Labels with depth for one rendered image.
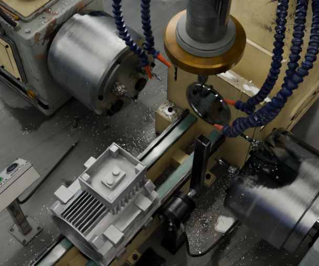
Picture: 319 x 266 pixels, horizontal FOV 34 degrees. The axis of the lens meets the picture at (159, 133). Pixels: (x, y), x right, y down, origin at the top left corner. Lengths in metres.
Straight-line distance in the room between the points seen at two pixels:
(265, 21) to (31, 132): 0.80
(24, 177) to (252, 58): 0.65
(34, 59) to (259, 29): 0.61
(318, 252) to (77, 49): 0.77
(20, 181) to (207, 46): 0.54
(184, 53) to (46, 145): 0.67
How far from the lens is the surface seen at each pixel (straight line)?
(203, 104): 1.44
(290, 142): 1.24
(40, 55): 1.49
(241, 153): 1.51
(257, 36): 1.36
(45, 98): 1.63
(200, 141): 1.09
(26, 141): 1.66
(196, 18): 1.07
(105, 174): 1.21
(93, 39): 1.39
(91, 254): 1.31
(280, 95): 1.00
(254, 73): 1.44
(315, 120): 1.73
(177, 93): 1.51
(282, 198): 1.18
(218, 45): 1.11
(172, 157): 1.54
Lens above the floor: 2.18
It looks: 58 degrees down
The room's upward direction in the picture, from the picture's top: 1 degrees clockwise
